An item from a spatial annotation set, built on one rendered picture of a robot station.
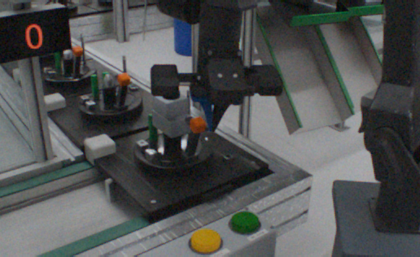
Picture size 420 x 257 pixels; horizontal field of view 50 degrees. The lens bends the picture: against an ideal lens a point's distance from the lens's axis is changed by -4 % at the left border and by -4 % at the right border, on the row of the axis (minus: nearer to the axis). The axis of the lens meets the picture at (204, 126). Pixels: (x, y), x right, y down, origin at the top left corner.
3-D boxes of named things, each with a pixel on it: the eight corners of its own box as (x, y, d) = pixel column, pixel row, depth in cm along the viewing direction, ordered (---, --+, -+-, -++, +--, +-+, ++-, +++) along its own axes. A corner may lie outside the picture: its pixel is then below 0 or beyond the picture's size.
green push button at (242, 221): (264, 231, 68) (264, 219, 67) (242, 241, 66) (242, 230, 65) (246, 217, 71) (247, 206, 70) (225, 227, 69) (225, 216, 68)
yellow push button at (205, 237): (225, 250, 64) (226, 238, 63) (202, 261, 62) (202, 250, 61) (208, 235, 67) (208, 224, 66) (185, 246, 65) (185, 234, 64)
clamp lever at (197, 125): (198, 155, 79) (207, 123, 74) (187, 159, 78) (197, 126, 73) (186, 141, 81) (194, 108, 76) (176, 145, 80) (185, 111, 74)
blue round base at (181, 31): (223, 52, 177) (224, 12, 170) (189, 59, 169) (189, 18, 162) (199, 42, 188) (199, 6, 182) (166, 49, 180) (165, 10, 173)
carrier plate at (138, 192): (268, 174, 82) (269, 163, 81) (149, 224, 70) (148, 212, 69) (190, 125, 100) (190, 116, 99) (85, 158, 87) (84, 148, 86)
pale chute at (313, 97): (343, 122, 93) (355, 114, 89) (289, 136, 87) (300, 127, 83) (292, 3, 100) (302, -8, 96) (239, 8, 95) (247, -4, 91)
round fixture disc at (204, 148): (229, 161, 82) (229, 150, 82) (159, 187, 75) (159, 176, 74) (184, 132, 93) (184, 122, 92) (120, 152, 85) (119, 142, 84)
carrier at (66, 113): (187, 123, 101) (185, 67, 95) (82, 155, 88) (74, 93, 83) (133, 89, 118) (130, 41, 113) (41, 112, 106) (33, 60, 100)
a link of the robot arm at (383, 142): (445, 169, 51) (458, 119, 48) (417, 203, 45) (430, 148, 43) (392, 150, 55) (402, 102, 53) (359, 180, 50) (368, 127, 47)
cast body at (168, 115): (193, 132, 80) (193, 93, 77) (171, 139, 78) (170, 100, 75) (167, 115, 87) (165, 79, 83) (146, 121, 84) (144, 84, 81)
